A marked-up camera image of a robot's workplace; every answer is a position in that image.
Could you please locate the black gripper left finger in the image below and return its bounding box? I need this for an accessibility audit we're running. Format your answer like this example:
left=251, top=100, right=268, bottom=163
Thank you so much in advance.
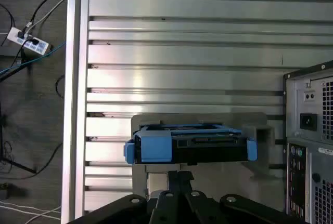
left=66, top=170, right=183, bottom=224

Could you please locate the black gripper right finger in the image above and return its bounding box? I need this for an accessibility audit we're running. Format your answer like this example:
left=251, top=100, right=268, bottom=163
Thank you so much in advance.
left=178, top=171, right=311, bottom=224

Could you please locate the hard disk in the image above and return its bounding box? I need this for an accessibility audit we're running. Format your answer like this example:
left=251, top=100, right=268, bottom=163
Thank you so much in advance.
left=123, top=123, right=258, bottom=166

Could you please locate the grey parts rack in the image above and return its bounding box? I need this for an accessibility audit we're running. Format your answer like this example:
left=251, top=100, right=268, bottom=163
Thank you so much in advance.
left=131, top=112, right=285, bottom=212

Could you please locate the black open PC case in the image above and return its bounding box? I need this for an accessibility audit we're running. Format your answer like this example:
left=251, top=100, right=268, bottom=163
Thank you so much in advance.
left=283, top=60, right=333, bottom=224

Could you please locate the silver PC power supply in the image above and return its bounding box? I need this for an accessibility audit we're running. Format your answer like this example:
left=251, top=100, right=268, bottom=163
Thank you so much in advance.
left=293, top=77, right=333, bottom=141

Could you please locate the black stand leg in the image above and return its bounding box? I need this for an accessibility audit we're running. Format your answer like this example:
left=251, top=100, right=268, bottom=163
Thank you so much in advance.
left=0, top=153, right=37, bottom=175

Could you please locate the white power strip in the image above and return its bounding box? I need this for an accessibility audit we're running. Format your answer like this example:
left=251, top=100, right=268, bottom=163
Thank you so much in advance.
left=7, top=27, right=50, bottom=55

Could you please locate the black floor cable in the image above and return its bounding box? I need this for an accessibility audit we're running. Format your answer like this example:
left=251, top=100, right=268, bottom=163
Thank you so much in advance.
left=0, top=142, right=63, bottom=181

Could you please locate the white floor cable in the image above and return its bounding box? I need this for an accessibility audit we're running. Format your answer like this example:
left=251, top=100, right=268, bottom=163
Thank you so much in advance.
left=0, top=200, right=62, bottom=222

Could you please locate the blue cable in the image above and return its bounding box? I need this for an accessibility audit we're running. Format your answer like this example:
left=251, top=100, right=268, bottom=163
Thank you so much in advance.
left=0, top=41, right=67, bottom=75

